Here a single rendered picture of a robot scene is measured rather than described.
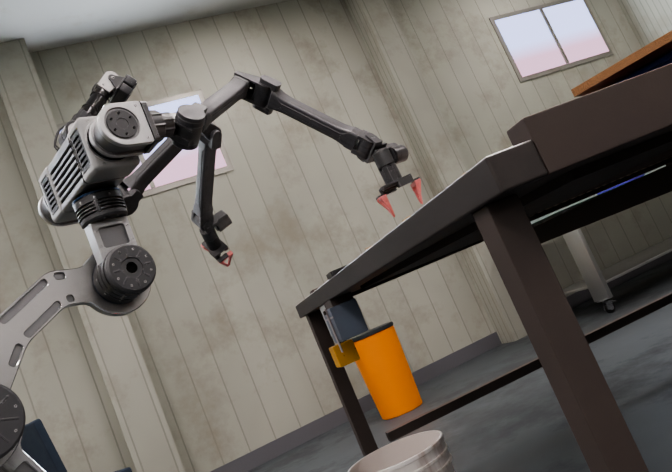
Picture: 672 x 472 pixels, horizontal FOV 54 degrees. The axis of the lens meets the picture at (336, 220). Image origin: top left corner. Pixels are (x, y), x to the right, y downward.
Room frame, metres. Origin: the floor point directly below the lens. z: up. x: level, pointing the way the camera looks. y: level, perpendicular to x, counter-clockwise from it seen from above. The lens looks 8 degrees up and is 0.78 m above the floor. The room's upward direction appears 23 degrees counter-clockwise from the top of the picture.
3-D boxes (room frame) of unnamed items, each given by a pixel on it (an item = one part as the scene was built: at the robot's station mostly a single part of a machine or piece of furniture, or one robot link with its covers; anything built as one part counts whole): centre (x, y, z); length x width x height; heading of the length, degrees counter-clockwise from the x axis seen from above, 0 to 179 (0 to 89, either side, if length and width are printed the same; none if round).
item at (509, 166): (1.97, 0.00, 0.89); 2.08 x 0.08 x 0.06; 16
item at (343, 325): (2.32, 0.12, 0.77); 0.14 x 0.11 x 0.18; 16
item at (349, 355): (2.50, 0.17, 0.74); 0.09 x 0.08 x 0.24; 16
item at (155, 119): (1.70, 0.35, 1.45); 0.09 x 0.08 x 0.12; 43
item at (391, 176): (2.02, -0.21, 1.12); 0.10 x 0.07 x 0.07; 98
